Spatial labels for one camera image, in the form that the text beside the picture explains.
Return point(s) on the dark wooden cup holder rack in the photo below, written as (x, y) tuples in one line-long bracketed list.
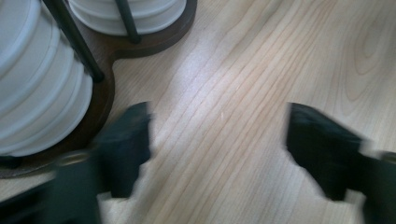
[(155, 46)]

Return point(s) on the stack of white paper cups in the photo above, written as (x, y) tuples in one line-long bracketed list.
[(149, 15), (31, 77)]

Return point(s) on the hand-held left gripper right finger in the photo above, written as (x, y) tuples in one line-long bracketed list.
[(320, 149)]

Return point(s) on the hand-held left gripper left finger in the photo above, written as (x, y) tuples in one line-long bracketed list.
[(124, 146)]

